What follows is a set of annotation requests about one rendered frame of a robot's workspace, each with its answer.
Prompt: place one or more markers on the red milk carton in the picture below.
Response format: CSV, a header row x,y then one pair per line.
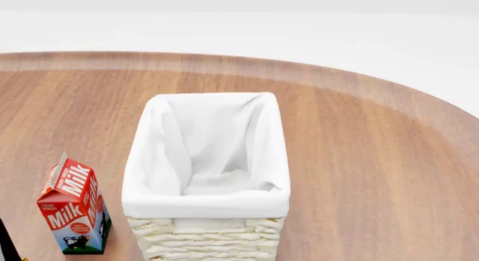
x,y
73,213

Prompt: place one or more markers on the white lined wicker basket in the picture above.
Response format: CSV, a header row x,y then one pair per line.
x,y
209,205

